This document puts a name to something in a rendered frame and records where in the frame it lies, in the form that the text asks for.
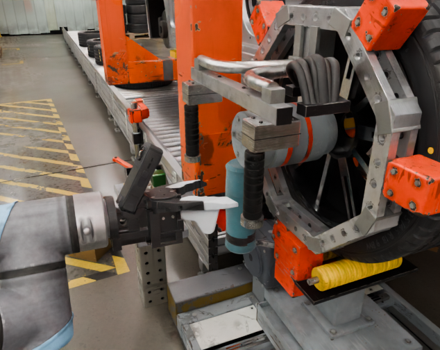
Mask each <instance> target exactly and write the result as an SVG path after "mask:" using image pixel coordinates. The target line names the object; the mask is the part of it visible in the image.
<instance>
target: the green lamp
mask: <svg viewBox="0 0 440 350"><path fill-rule="evenodd" d="M151 183H152V185H153V187H159V186H161V185H166V174H165V173H164V171H163V170H162V169H159V170H155V171H154V173H153V175H152V177H151Z"/></svg>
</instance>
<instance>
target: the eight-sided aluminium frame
mask: <svg viewBox="0 0 440 350"><path fill-rule="evenodd" d="M360 8H361V6H349V7H341V6H313V5H312V4H293V5H282V6H281V8H280V9H279V11H278V12H277V13H276V17H275V19H274V21H273V22H272V24H271V26H270V28H269V30H268V31H267V33H266V35H265V37H264V39H263V41H262V43H261V44H260V46H259V48H258V50H257V51H256V53H255V55H254V57H253V58H251V61H259V60H282V59H283V58H284V57H285V55H286V54H287V52H288V50H289V49H290V47H291V46H292V44H293V43H294V33H295V24H302V25H303V26H304V27H309V28H311V26H320V29H325V30H331V31H337V32H338V34H339V37H340V38H341V41H342V42H343V45H344V47H345V49H346V52H347V54H348V57H349V58H350V61H351V62H352V65H353V67H354V69H355V72H356V74H357V77H358V79H359V81H360V83H361V85H362V87H363V89H364V92H365V94H366V97H367V99H368V100H369V103H370V105H371V107H372V109H373V112H374V114H375V119H376V125H375V133H374V137H373V145H372V150H371V157H370V162H369V170H368V174H367V179H366V187H365V191H364V198H363V203H362V211H361V214H360V215H358V216H356V217H354V218H352V219H349V220H348V221H346V222H344V223H342V224H340V225H338V226H336V227H334V228H331V229H329V228H328V227H327V226H326V225H325V224H323V223H322V222H321V221H319V220H318V219H317V218H316V217H315V216H314V215H312V214H311V213H310V212H308V211H307V210H306V209H304V207H302V206H301V205H300V204H299V203H297V202H296V201H294V200H293V198H292V197H291V195H290V193H289V189H288V187H287V183H286V181H285V178H284V175H283V172H282V169H281V167H273V168H269V169H265V168H264V181H263V183H264V185H263V193H264V196H265V199H266V205H267V206H268V208H269V211H270V212H271V214H272V215H273V216H274V217H275V216H276V217H277V218H278V219H279V220H280V221H281V222H282V223H283V224H284V225H285V226H286V227H287V228H288V229H289V230H290V231H291V232H292V233H293V234H294V235H295V236H296V237H297V238H298V239H299V240H300V241H301V242H303V243H304V244H305V245H306V246H307V248H308V249H309V250H311V251H312V252H313V253H315V254H316V255H317V254H320V253H325V252H329V251H333V250H336V249H340V248H343V247H344V246H346V245H348V244H351V243H354V242H356V241H358V240H362V239H364V238H367V237H369V236H371V235H375V234H376V233H380V232H383V231H388V230H390V229H391V228H392V227H395V226H397V225H398V221H399V217H400V215H401V214H402V213H403V212H402V211H401V208H402V206H399V205H398V204H397V203H394V202H393V201H391V200H389V199H388V198H386V197H384V196H383V195H382V190H383V186H384V179H385V175H386V170H387V164H388V161H389V160H392V159H396V158H403V157H407V156H413V153H414V147H415V144H416V138H417V134H418V130H419V129H420V128H421V123H420V120H421V115H422V111H421V109H420V107H419V105H418V99H417V97H415V96H414V94H413V92H412V90H411V88H410V86H409V84H408V82H407V80H406V78H405V76H404V74H403V72H402V70H401V68H400V66H399V64H398V62H397V60H396V57H395V55H394V53H393V51H392V50H386V51H367V50H366V49H365V47H364V45H363V44H362V43H361V41H360V40H359V38H358V36H357V35H356V33H355V32H354V30H353V29H352V28H351V26H350V25H351V23H352V21H353V20H354V18H355V16H356V14H357V12H358V11H359V9H360ZM269 172H270V173H269ZM270 174H271V176H270ZM271 178H272V180H273V182H272V180H271ZM273 184H274V186H275V188H274V186H273ZM275 189H276V190H275Z"/></svg>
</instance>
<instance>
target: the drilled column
mask: <svg viewBox="0 0 440 350"><path fill-rule="evenodd" d="M135 255H136V262H137V275H138V281H139V293H140V296H141V298H142V302H143V304H144V307H145V308H148V307H150V306H154V305H158V304H160V303H164V302H168V296H167V267H166V257H165V247H157V248H153V249H152V247H151V245H150V246H146V247H140V248H137V245H136V244H135ZM163 297H164V298H163Z"/></svg>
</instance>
